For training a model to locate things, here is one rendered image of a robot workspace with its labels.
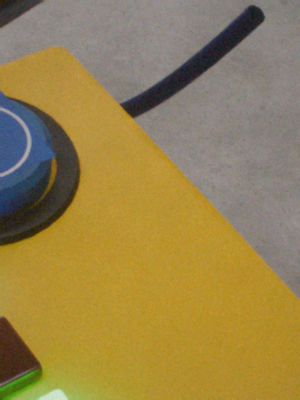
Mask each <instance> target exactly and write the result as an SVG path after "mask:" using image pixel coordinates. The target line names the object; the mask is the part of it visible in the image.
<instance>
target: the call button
mask: <svg viewBox="0 0 300 400"><path fill-rule="evenodd" d="M54 157H56V155H55V154H54V153H53V142H52V138H51V136H50V134H49V131H48V129H47V127H46V125H45V124H44V123H43V122H42V121H41V120H40V119H39V118H38V117H37V116H36V114H35V113H34V112H32V111H31V110H30V109H29V108H27V107H26V106H24V105H22V104H19V103H17V102H15V101H10V100H8V99H7V97H6V96H5V95H4V93H3V91H2V90H1V89H0V221H6V220H7V219H10V218H12V217H15V216H17V215H19V214H21V213H24V212H25V211H27V210H28V209H29V208H30V207H31V206H33V205H34V204H35V203H36V202H37V201H38V200H39V199H40V198H41V197H42V195H43V194H44V193H45V192H46V189H47V187H48V185H49V181H50V179H51V171H52V160H53V158H54Z"/></svg>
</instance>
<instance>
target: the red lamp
mask: <svg viewBox="0 0 300 400"><path fill-rule="evenodd" d="M42 376H43V369H42V366H41V364H40V362H39V361H38V359H37V358H36V357H35V355H34V354H33V353H32V352H31V351H30V350H29V348H28V346H27V345H26V344H25V342H24V341H23V340H22V338H21V337H20V335H19V334H18V333H17V331H16V330H15V328H14V327H13V325H12V324H11V323H10V322H9V321H8V319H7V318H6V317H4V316H2V317H0V399H2V398H4V397H6V396H8V395H11V394H12V393H14V392H16V391H18V390H20V389H22V388H25V387H26V386H27V385H29V384H31V383H33V382H35V381H37V380H39V379H40V378H41V377H42Z"/></svg>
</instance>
